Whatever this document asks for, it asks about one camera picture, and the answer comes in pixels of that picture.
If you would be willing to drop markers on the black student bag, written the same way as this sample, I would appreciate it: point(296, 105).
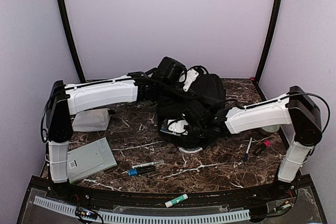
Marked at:
point(202, 107)

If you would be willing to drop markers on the white fabric pouch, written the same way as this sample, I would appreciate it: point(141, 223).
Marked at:
point(91, 120)

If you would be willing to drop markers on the grey notebook with barcode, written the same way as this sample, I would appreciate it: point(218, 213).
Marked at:
point(90, 159)

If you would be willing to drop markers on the dog picture book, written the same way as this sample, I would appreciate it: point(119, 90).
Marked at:
point(164, 127)

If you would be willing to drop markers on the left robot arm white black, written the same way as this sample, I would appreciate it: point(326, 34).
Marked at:
point(64, 101)

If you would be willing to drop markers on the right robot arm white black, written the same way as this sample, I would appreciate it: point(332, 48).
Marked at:
point(296, 108)

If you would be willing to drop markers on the clear white pen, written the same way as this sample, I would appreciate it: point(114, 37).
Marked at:
point(160, 162)

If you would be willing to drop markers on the black marker blue cap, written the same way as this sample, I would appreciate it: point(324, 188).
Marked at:
point(141, 170)

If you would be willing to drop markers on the blue capped white pen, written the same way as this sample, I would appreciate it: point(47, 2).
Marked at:
point(247, 150)

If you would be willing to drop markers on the pink black highlighter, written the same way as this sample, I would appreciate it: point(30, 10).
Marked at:
point(261, 147)

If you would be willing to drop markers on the green white glue stick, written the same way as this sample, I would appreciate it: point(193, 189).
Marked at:
point(176, 200)

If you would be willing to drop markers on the pale green bowl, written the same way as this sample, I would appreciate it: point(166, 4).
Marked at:
point(271, 129)

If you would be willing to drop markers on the small circuit board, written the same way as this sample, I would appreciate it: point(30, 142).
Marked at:
point(85, 213)

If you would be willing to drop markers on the grey slotted cable duct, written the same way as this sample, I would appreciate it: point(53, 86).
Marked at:
point(111, 217)

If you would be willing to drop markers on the left black frame post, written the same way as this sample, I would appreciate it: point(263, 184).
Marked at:
point(70, 40)

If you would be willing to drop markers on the black frame post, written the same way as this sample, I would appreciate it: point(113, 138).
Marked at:
point(70, 40)
point(268, 40)

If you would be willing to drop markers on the right black frame post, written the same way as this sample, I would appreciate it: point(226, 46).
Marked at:
point(268, 40)

